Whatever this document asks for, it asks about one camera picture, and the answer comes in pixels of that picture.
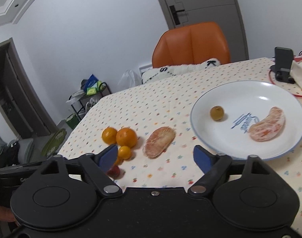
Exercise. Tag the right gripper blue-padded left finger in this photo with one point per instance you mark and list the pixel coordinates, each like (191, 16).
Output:
(95, 167)

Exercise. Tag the small peeled pomelo segment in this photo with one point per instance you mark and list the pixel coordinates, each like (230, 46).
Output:
(159, 141)

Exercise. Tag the green packets on shelf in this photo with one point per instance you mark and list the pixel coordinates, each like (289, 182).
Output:
(95, 88)

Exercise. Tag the person's left hand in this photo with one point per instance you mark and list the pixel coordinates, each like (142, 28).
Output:
(6, 215)

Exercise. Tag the brown-green round fruit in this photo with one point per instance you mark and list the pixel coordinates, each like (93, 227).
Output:
(217, 113)

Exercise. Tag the green paper bag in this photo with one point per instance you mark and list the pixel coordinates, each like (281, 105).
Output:
(72, 121)

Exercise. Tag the grey door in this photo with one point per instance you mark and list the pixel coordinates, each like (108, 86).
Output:
(226, 13)

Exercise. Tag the large orange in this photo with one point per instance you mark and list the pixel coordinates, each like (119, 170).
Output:
(126, 137)
(109, 135)

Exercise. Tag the orange leather chair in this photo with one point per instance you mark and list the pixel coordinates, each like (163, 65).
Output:
(192, 44)

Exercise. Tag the blue package on shelf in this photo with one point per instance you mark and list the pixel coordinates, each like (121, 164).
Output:
(90, 82)

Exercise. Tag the floral white tablecloth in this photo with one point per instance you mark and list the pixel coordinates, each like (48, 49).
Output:
(168, 102)

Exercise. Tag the large peeled pomelo segment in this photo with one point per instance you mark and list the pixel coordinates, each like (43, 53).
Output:
(269, 127)

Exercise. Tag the black door handle lock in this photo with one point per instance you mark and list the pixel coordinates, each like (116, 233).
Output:
(175, 13)

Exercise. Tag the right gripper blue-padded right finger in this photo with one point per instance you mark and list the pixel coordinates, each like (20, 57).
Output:
(214, 168)

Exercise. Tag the tall clear plastic bag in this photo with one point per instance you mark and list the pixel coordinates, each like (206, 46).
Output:
(129, 79)

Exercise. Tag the black metal shelf rack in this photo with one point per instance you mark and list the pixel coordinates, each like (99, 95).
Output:
(81, 102)

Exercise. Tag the white black-lettered cushion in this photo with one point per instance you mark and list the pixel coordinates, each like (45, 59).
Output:
(156, 74)

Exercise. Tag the white blue-rimmed plate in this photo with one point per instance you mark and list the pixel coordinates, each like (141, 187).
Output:
(246, 103)

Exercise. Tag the black phone stand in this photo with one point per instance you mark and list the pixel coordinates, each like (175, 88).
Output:
(282, 65)

